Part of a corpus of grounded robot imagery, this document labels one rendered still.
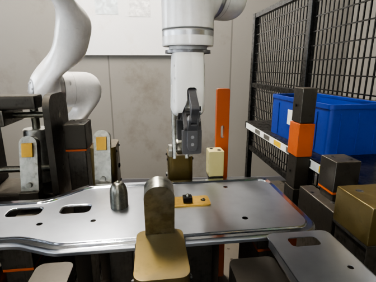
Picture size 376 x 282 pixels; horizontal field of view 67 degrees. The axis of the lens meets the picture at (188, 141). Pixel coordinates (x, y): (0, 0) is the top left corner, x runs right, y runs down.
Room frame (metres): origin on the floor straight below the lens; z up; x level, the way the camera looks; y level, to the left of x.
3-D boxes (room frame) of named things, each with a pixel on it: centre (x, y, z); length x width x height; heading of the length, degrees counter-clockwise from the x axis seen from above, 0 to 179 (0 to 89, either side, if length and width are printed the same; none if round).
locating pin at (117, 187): (0.48, 0.13, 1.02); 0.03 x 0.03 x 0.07
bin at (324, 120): (0.84, -0.39, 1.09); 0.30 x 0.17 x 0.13; 11
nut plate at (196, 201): (0.49, 0.00, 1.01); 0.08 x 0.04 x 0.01; 97
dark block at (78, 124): (0.67, 0.27, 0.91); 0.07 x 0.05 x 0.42; 7
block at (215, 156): (0.63, -0.06, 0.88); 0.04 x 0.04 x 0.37; 7
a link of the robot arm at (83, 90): (1.02, 0.40, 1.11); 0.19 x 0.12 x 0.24; 130
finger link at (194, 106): (0.45, -0.01, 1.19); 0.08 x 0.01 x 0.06; 7
